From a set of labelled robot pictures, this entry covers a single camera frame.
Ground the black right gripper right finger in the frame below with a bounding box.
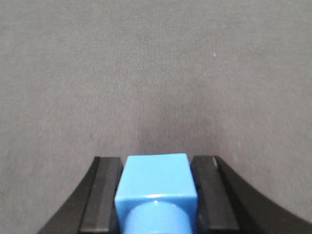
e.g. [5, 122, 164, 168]
[191, 156, 312, 234]

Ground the blue block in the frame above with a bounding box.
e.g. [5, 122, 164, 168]
[115, 153, 198, 234]

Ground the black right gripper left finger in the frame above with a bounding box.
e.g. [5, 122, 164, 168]
[39, 156, 123, 234]

